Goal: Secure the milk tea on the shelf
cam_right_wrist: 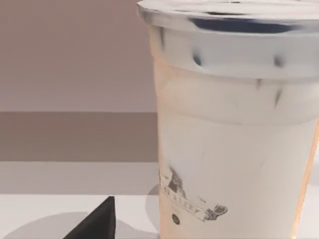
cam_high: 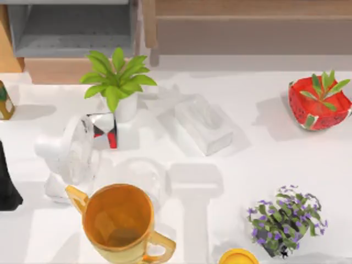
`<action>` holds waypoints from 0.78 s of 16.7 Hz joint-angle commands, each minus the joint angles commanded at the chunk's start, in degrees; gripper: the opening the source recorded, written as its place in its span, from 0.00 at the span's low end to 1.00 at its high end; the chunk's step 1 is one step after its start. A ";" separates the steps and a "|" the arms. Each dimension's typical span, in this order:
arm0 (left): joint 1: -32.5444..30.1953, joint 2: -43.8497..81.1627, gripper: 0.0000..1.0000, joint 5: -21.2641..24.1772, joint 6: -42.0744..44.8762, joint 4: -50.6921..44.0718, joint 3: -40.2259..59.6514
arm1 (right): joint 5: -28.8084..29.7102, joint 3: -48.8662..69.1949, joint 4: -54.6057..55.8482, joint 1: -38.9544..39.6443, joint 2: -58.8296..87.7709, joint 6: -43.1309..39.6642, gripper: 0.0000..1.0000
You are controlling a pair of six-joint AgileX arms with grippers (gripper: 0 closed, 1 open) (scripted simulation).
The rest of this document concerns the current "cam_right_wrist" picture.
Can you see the white milk tea cup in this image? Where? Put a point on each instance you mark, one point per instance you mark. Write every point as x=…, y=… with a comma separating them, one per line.
x=231, y=139

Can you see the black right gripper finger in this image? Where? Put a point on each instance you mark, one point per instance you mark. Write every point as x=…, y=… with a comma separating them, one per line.
x=99, y=222

